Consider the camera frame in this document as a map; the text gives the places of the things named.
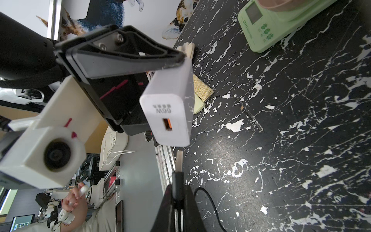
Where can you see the operator hand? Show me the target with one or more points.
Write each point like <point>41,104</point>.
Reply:
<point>75,202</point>

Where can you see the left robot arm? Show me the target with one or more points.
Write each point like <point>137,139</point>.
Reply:
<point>28,60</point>

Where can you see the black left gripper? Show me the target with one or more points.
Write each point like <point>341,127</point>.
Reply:
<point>109,65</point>

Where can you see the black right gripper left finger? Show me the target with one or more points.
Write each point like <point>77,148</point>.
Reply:
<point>167,216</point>

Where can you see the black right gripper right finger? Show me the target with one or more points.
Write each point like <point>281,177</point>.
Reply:
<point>192,221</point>

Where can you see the green electronic scale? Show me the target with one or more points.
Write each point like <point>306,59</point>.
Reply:
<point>263,28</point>

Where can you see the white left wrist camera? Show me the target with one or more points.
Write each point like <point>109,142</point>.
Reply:
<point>52,145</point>

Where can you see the white USB charger block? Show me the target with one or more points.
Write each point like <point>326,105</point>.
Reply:
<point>168,104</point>

